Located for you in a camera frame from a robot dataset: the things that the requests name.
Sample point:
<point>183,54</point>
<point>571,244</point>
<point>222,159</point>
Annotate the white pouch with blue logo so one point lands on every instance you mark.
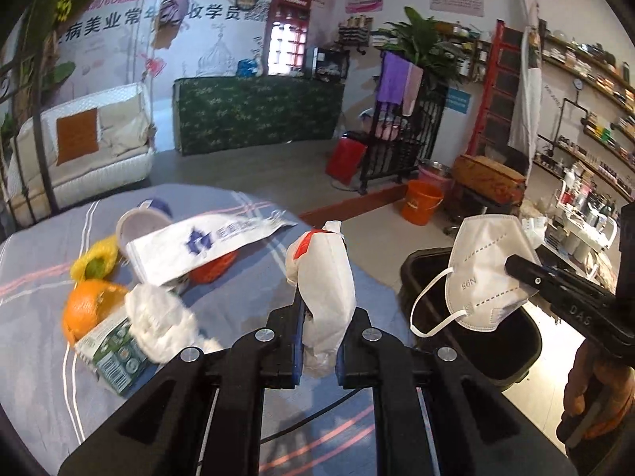
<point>233,238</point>

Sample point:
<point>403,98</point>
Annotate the pink basin in rack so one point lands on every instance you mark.
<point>387,126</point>

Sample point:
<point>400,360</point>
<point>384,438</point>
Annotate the green camouflage counter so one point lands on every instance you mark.
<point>258,114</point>

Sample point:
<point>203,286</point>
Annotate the wooden chopping block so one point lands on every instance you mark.
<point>488,178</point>

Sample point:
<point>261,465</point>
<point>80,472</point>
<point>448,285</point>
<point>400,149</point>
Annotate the white trolley cart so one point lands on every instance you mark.
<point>580,228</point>

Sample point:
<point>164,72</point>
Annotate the yellow bell pepper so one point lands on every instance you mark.
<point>84,260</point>

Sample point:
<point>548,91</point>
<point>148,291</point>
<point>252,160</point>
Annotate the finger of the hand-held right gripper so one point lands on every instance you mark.
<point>570,302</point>

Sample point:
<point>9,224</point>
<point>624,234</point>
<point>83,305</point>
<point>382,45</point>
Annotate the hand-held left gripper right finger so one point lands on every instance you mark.
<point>340,364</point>

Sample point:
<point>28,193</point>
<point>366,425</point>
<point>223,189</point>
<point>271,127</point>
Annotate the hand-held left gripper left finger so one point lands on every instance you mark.
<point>298,357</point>

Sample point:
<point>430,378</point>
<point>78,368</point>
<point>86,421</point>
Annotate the metal basin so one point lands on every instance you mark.
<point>434,163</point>

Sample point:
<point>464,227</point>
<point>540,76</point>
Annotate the red ladder shelf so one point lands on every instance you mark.
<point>498,84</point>

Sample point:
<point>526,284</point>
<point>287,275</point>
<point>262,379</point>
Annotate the blue wall sign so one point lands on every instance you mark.
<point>456,100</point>

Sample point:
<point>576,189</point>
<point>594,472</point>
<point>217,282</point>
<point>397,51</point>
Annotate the person's right hand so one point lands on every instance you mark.
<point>622,391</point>

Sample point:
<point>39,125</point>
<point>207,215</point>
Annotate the red-orange round object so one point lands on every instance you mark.
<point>213,270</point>

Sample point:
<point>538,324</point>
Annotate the crumpled white tissue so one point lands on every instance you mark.
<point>158,317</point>

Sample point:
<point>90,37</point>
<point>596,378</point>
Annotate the wall shelves with bottles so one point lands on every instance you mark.
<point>595,109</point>

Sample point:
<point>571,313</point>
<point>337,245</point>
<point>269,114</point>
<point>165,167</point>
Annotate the black plastic trash bin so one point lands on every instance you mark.
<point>496,354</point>

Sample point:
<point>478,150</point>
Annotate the purple towel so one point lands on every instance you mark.
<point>393,79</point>

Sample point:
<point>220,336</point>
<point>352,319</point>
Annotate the black monitor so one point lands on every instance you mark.
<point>327,64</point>

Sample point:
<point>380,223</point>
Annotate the orange plastic bucket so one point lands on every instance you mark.
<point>421,206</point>

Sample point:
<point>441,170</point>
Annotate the pink plastic basin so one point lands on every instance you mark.
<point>439,181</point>

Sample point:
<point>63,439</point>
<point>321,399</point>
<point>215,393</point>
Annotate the red phone booth cabinet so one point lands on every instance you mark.
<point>287,29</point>

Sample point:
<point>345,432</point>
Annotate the pink towel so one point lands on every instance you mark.
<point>412,89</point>

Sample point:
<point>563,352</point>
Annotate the orange square cushion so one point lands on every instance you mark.
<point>77,136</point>

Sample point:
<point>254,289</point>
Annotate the green potted plant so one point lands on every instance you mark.
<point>426,44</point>

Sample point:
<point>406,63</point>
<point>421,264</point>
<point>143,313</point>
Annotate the white cushioned sofa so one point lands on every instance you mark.
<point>119,158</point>

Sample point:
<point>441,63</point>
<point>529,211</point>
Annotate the orange fruit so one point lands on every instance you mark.
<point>89,307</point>

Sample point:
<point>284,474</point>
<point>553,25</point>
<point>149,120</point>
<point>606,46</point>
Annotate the black metal rack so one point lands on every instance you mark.
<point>392,158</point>

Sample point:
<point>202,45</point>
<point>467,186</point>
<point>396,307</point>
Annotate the black metal stool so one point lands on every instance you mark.
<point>471,208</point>

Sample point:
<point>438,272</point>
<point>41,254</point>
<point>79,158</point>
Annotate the small shelf with jars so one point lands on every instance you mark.
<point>354,32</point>

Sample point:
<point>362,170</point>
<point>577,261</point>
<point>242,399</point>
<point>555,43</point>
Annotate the red bag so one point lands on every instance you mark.
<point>346,158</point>

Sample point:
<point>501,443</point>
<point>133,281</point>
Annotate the green and white carton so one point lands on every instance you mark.
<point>111,357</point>

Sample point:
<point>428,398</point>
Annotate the white plastic bag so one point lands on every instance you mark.
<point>322,282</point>

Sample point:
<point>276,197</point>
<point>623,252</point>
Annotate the large printed wall banner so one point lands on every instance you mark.
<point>208,25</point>

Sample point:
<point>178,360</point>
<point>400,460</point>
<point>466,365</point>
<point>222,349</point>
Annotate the blue item on counter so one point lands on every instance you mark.
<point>247,67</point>

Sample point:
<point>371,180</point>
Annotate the white face mask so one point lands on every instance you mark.
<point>476,267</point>

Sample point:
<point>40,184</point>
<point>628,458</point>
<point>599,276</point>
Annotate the white hanging garment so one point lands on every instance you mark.
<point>528,99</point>

